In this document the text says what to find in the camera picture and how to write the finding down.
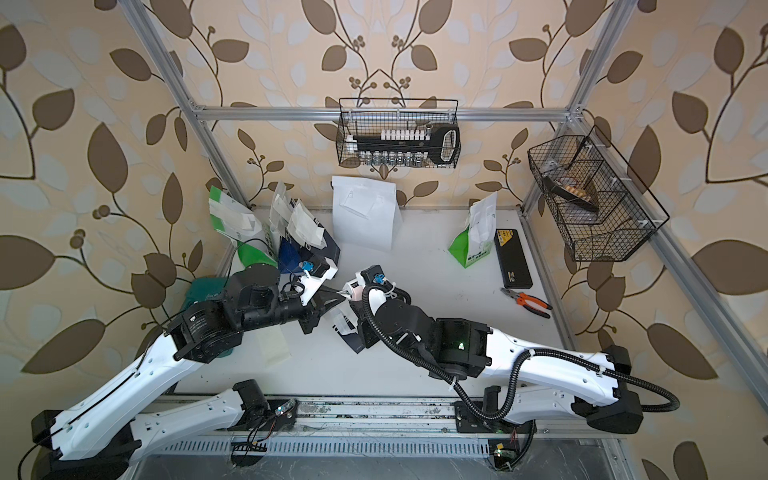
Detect black box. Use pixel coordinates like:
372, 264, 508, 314
494, 229, 533, 290

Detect aluminium frame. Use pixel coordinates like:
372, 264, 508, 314
119, 1, 767, 406

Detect receipt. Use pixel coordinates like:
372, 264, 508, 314
256, 326, 291, 367
287, 201, 327, 249
330, 309, 356, 336

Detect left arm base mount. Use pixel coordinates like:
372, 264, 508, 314
214, 379, 299, 468

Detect wire basket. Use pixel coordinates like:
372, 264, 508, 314
336, 96, 462, 169
527, 126, 670, 262

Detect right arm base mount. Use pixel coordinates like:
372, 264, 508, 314
453, 386, 537, 472

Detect green tool case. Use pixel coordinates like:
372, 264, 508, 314
173, 278, 235, 364

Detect back wire basket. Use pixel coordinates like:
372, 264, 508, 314
336, 96, 462, 169

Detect blue white Cheerful bag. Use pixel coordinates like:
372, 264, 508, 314
269, 181, 299, 254

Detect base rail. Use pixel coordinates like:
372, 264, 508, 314
131, 396, 635, 479

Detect pink mini stapler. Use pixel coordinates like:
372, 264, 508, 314
341, 284, 364, 302

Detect right wire basket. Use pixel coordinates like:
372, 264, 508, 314
527, 126, 670, 262

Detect orange handled pliers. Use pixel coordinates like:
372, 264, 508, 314
500, 288, 552, 319

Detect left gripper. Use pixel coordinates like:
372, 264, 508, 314
236, 283, 346, 334

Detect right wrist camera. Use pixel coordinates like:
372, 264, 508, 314
354, 265, 396, 314

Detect navy bag front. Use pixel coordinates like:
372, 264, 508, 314
287, 200, 341, 265

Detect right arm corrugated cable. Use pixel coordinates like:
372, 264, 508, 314
359, 286, 682, 422

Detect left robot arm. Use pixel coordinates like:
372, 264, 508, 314
31, 284, 344, 479

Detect black socket set holder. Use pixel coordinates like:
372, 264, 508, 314
342, 124, 461, 165

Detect large white paper bag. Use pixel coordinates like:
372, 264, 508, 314
332, 176, 402, 251

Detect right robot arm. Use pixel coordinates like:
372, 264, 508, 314
352, 290, 646, 434

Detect dark tool in basket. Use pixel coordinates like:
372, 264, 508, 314
543, 176, 599, 213

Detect green white bag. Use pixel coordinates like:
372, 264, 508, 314
449, 193, 497, 268
208, 186, 278, 272

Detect navy bag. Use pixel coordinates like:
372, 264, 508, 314
287, 200, 341, 265
334, 316, 364, 354

